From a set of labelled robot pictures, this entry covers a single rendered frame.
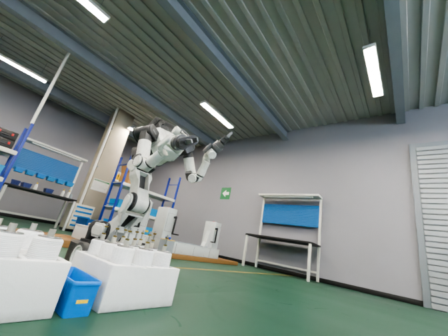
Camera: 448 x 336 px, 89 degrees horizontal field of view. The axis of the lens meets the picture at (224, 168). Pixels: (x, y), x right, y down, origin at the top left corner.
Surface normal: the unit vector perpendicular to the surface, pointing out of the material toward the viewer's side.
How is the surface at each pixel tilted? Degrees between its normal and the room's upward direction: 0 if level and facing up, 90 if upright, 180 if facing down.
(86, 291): 92
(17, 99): 90
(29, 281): 90
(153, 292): 90
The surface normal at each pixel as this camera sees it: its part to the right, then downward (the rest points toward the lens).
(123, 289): 0.80, -0.06
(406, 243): -0.60, -0.36
